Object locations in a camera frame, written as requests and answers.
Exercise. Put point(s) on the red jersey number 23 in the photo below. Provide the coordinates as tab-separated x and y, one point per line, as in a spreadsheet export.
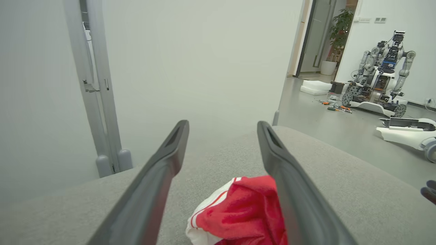
245	211

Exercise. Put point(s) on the white robot shell part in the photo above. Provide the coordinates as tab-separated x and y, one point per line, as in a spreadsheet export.
405	134

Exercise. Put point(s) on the small black box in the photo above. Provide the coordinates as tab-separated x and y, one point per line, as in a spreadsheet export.
336	87

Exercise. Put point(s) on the dark framed glass door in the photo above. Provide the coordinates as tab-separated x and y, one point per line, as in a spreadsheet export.
318	34

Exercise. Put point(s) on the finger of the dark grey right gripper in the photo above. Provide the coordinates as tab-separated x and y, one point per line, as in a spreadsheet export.
430	196
432	183

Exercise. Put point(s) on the grey white wheeled robot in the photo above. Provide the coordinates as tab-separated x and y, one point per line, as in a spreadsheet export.
376	73

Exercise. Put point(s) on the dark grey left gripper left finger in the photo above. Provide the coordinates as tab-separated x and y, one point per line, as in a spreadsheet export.
143	211

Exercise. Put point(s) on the white wall switch plate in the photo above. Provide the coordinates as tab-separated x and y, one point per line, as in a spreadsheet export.
380	19
364	19

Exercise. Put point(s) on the grey partition post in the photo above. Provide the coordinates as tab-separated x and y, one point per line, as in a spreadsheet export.
109	112

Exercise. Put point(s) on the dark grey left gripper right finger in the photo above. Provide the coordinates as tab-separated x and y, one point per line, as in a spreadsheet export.
306	217

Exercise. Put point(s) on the white foam block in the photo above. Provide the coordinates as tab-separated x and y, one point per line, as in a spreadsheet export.
316	84
311	91

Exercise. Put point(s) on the potted plant white pot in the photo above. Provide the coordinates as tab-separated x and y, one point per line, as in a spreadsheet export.
340	30

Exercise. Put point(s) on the grey fabric sofa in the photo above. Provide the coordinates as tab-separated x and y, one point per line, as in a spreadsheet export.
357	190

